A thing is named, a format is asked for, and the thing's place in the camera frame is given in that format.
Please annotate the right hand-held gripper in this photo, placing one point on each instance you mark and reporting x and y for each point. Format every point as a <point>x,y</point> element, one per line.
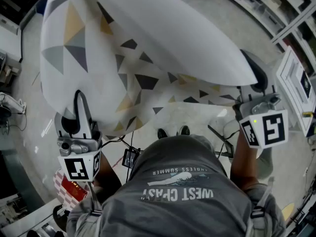
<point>269,130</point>

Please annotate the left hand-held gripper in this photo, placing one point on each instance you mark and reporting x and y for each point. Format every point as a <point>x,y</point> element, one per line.
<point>79,165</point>

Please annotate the white triangle-patterned tablecloth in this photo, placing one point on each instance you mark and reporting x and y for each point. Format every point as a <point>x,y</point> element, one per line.
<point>158,33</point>

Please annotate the person's left forearm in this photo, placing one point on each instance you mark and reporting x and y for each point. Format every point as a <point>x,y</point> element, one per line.
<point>108,171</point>

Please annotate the person's right forearm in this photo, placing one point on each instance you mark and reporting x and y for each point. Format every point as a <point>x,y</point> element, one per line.
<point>243,164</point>

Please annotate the white storage shelf rack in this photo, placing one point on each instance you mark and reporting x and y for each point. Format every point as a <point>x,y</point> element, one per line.
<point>271,6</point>

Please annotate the small black device box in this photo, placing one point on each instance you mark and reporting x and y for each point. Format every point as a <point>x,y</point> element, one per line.
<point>130,158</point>

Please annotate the red bag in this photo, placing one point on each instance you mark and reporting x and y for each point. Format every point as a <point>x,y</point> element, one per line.
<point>72,189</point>

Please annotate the black tripod stand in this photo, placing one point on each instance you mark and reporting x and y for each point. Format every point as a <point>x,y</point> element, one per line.
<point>221,142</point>

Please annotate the person's left black shoe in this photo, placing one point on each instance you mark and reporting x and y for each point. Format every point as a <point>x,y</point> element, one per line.
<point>162,133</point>

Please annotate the person's black shoe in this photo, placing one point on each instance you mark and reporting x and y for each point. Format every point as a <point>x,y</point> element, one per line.
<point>184,130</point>
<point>162,133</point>

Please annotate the pink checkered cloth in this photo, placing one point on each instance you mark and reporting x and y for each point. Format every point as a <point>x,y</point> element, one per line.
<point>60,196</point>

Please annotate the person's right black shoe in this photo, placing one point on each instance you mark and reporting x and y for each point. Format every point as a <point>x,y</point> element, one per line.
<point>184,130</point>

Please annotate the white side table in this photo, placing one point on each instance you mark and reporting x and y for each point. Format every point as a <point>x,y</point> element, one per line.
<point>10,41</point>

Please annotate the black chair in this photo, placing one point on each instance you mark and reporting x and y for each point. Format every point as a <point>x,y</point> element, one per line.
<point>59,217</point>

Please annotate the white desk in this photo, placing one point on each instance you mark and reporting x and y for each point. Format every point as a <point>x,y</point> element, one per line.
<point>27,221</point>

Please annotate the person's grey printed t-shirt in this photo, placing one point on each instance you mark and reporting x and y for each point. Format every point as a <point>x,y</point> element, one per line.
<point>177,206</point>

